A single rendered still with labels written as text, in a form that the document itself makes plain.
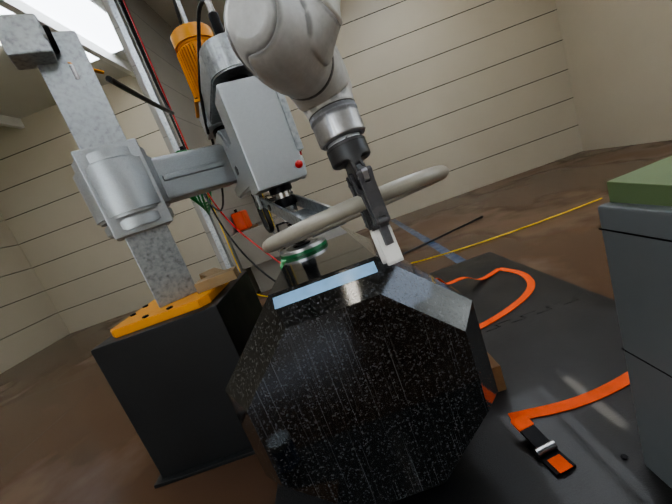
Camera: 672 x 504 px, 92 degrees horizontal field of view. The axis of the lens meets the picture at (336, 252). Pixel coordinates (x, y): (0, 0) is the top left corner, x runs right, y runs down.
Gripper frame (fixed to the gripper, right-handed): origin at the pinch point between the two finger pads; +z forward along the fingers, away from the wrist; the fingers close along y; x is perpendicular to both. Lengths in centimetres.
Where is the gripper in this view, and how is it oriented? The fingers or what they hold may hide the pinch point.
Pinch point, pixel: (386, 245)
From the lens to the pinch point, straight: 61.2
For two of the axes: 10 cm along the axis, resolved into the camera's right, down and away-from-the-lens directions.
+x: -9.2, 3.9, -0.6
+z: 3.8, 9.2, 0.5
